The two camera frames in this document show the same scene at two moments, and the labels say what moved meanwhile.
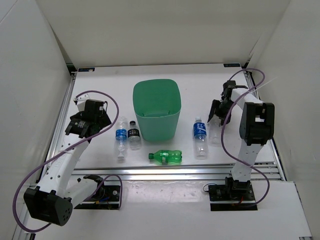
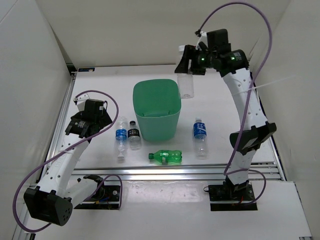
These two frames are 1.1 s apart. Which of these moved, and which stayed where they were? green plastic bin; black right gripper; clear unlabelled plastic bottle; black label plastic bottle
Moved: clear unlabelled plastic bottle; black right gripper
Stayed: black label plastic bottle; green plastic bin
